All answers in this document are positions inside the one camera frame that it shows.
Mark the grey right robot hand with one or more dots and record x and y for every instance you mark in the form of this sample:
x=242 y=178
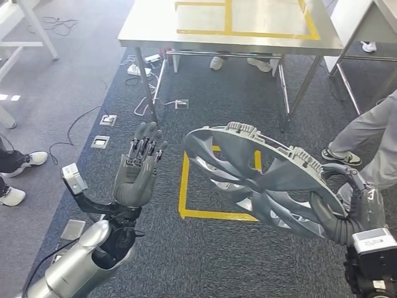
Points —
x=370 y=209

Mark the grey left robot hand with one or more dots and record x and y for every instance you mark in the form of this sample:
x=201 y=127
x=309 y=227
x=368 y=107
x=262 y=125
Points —
x=136 y=181

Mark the silver wheel hubcap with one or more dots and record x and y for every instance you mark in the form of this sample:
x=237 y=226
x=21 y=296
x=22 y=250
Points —
x=241 y=156

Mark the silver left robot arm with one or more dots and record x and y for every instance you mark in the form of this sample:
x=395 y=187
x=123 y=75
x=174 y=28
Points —
x=74 y=263

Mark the steel workbench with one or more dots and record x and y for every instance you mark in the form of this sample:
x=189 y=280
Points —
x=149 y=24

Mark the yellow tape outline on workbench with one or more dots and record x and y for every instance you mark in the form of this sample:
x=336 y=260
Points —
x=228 y=16

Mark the metal floor socket plate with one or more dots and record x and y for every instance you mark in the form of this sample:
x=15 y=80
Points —
x=109 y=120
x=72 y=229
x=100 y=142
x=182 y=104

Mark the yellow floor tape outline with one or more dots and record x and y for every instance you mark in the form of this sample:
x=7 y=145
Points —
x=183 y=185

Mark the person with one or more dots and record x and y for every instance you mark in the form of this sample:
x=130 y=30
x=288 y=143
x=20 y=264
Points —
x=34 y=158
x=259 y=64
x=369 y=46
x=366 y=131

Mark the white power strip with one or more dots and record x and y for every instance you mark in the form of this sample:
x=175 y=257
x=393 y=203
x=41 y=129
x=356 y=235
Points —
x=152 y=58
x=138 y=70

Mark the steel table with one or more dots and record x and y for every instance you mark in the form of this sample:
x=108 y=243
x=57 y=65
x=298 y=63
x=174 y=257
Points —
x=350 y=16

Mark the white desk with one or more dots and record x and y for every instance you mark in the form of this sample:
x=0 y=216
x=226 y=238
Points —
x=18 y=44

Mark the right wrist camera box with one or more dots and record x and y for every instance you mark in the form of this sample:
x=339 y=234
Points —
x=375 y=246

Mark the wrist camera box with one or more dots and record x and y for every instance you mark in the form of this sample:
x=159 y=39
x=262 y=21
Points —
x=74 y=179
x=375 y=246

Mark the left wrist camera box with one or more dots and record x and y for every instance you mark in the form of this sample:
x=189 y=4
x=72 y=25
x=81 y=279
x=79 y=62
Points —
x=74 y=179

